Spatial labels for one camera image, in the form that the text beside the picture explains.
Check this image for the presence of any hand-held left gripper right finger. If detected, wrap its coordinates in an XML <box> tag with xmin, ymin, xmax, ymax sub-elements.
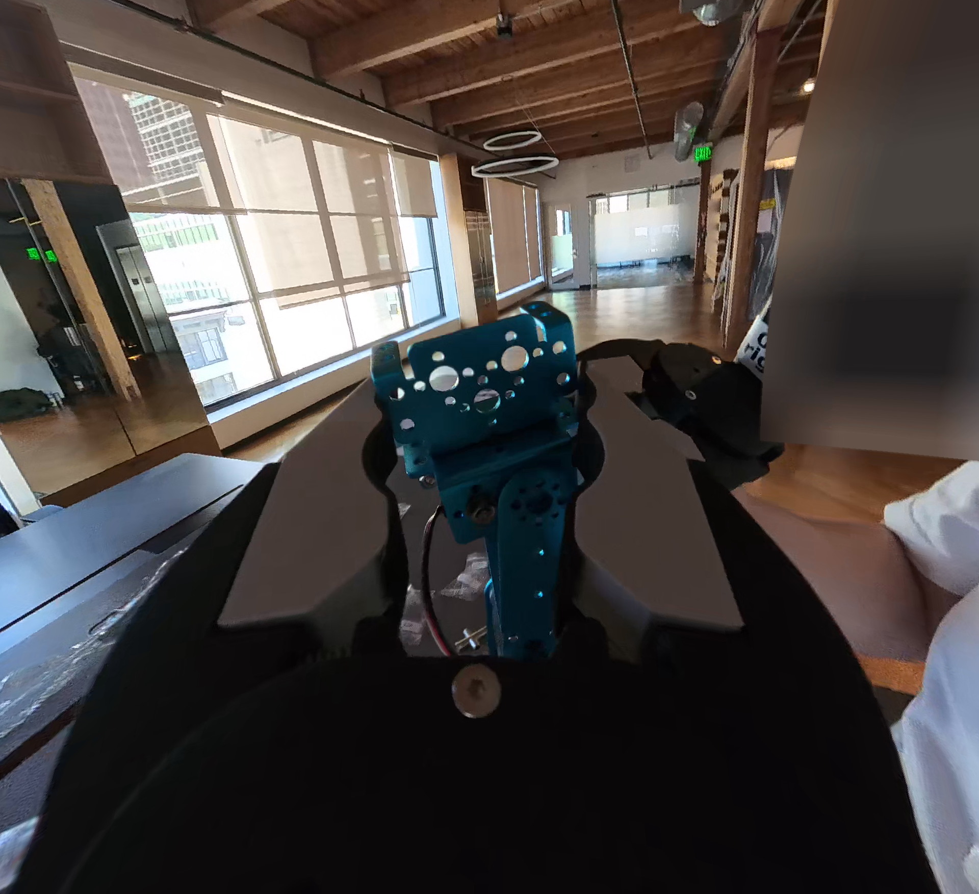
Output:
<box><xmin>568</xmin><ymin>372</ymin><xmax>744</xmax><ymax>632</ymax></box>

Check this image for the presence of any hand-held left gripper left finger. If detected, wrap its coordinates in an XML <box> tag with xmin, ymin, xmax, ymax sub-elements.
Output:
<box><xmin>216</xmin><ymin>377</ymin><xmax>410</xmax><ymax>629</ymax></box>

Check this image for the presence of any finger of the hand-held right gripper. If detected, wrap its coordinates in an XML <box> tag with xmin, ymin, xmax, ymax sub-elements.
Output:
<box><xmin>585</xmin><ymin>359</ymin><xmax>646</xmax><ymax>396</ymax></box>
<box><xmin>622</xmin><ymin>391</ymin><xmax>706</xmax><ymax>464</ymax></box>

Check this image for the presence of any blue toy robot arm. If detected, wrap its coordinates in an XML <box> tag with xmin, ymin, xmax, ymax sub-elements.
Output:
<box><xmin>370</xmin><ymin>302</ymin><xmax>584</xmax><ymax>660</ymax></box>

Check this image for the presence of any person's right forearm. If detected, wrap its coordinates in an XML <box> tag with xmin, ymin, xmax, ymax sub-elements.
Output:
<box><xmin>727</xmin><ymin>441</ymin><xmax>957</xmax><ymax>673</ymax></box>

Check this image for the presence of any grey desk with slot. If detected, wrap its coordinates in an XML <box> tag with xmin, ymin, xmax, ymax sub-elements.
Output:
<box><xmin>0</xmin><ymin>452</ymin><xmax>266</xmax><ymax>656</ymax></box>

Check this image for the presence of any dark grey desk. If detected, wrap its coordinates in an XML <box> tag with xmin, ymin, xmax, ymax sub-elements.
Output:
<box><xmin>0</xmin><ymin>450</ymin><xmax>571</xmax><ymax>860</ymax></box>

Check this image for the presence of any small clear parts bag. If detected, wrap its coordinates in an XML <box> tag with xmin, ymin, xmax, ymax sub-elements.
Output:
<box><xmin>439</xmin><ymin>552</ymin><xmax>491</xmax><ymax>602</ymax></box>
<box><xmin>399</xmin><ymin>586</ymin><xmax>431</xmax><ymax>644</ymax></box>

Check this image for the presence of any frosted glass partition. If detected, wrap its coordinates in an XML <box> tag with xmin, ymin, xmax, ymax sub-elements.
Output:
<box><xmin>587</xmin><ymin>192</ymin><xmax>702</xmax><ymax>271</ymax></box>

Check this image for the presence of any white door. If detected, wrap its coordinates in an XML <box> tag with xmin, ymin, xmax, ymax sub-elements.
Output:
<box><xmin>545</xmin><ymin>201</ymin><xmax>577</xmax><ymax>291</ymax></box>

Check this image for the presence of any tall wooden column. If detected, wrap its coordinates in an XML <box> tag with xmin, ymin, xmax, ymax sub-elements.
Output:
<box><xmin>721</xmin><ymin>28</ymin><xmax>786</xmax><ymax>353</ymax></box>

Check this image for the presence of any smooth wooden pillar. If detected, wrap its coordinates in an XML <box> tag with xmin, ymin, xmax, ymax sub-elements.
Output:
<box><xmin>440</xmin><ymin>154</ymin><xmax>500</xmax><ymax>326</ymax></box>

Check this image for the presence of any large grid window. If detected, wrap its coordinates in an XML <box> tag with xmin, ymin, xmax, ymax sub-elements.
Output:
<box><xmin>72</xmin><ymin>68</ymin><xmax>448</xmax><ymax>409</ymax></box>

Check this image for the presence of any narrow beige roller blind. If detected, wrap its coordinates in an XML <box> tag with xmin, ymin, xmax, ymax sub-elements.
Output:
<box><xmin>390</xmin><ymin>148</ymin><xmax>439</xmax><ymax>219</ymax></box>

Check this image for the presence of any crumpled clear plastic wrap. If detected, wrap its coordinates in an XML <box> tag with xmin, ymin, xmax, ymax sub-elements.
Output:
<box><xmin>0</xmin><ymin>550</ymin><xmax>196</xmax><ymax>746</ymax></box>

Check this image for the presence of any dark elevator door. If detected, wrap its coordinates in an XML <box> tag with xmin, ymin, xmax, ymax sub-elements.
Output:
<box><xmin>99</xmin><ymin>221</ymin><xmax>171</xmax><ymax>355</ymax></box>

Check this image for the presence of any dark green bag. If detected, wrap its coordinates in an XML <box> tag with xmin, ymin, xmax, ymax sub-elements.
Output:
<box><xmin>0</xmin><ymin>388</ymin><xmax>56</xmax><ymax>423</ymax></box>

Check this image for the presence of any person's white shirt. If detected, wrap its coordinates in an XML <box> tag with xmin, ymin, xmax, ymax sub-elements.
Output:
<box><xmin>883</xmin><ymin>460</ymin><xmax>979</xmax><ymax>894</ymax></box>

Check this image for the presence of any rough wooden column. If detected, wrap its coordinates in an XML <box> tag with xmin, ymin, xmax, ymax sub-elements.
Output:
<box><xmin>21</xmin><ymin>178</ymin><xmax>144</xmax><ymax>403</ymax></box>

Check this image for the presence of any thin servo cable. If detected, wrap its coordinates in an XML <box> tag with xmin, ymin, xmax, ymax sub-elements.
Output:
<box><xmin>419</xmin><ymin>502</ymin><xmax>454</xmax><ymax>658</ymax></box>

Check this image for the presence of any large ring ceiling lamp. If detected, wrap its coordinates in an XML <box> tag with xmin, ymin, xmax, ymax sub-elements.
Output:
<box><xmin>470</xmin><ymin>155</ymin><xmax>561</xmax><ymax>180</ymax></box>

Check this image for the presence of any small silver ventilation duct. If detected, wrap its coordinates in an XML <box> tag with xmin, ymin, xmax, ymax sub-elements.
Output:
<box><xmin>672</xmin><ymin>101</ymin><xmax>705</xmax><ymax>162</ymax></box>

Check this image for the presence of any wooden wall shelf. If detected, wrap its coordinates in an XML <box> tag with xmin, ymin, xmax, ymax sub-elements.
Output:
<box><xmin>0</xmin><ymin>0</ymin><xmax>117</xmax><ymax>185</ymax></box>

